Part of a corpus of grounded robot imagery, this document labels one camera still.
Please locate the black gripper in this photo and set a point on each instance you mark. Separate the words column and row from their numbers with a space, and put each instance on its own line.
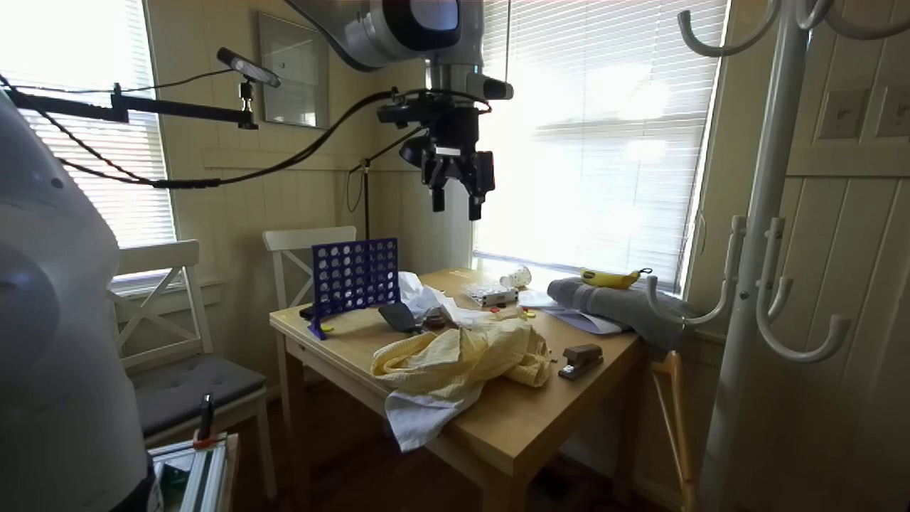
column 448, row 152

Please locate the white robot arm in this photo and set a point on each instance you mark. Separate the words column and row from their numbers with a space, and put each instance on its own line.
column 68, row 418

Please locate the white coat rack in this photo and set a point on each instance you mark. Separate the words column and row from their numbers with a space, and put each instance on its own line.
column 751, row 293

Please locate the black floor lamp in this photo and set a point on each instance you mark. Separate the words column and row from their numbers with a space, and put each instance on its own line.
column 363, row 174

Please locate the blue connect four grid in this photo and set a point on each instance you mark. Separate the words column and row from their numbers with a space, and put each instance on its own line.
column 353, row 277

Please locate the white window blind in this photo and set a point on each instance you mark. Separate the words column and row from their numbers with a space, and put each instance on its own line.
column 597, row 152

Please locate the yellow cloth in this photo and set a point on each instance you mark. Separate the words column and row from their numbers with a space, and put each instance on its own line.
column 508, row 347

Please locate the white chair behind table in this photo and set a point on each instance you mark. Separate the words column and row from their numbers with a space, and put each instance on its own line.
column 290, row 256

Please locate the yellow banana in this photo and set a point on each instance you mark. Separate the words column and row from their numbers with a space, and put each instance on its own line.
column 610, row 280

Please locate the wooden table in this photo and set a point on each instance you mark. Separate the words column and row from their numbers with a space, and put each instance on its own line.
column 498, row 445

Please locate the black stapler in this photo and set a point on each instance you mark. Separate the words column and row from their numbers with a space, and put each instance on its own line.
column 577, row 360

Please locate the white cloth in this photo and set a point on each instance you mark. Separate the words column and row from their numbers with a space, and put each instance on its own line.
column 417, row 413

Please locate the grey folded cloth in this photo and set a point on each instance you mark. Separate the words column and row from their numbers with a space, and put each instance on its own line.
column 622, row 307

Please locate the wooden folding stand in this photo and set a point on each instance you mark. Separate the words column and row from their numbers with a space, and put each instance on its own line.
column 666, row 378

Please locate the white chair with grey cushion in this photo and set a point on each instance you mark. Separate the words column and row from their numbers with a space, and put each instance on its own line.
column 171, row 357

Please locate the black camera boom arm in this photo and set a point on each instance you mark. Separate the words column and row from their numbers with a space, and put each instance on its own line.
column 121, row 102

